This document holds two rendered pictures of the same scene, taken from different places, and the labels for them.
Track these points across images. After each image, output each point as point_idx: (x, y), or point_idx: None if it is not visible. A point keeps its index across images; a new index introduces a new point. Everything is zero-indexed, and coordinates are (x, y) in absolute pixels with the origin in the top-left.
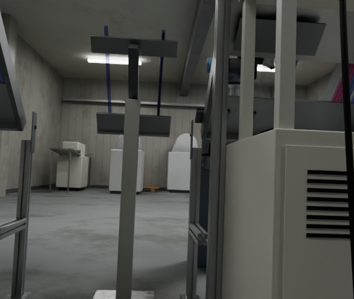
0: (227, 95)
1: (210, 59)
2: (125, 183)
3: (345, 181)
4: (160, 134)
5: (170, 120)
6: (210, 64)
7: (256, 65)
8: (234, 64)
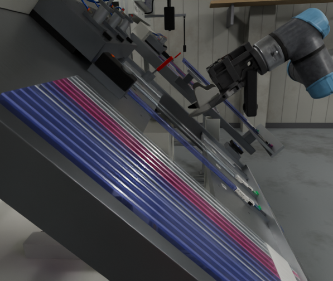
0: (202, 138)
1: (289, 61)
2: (204, 185)
3: None
4: (267, 152)
5: (257, 140)
6: (286, 69)
7: (246, 92)
8: (295, 72)
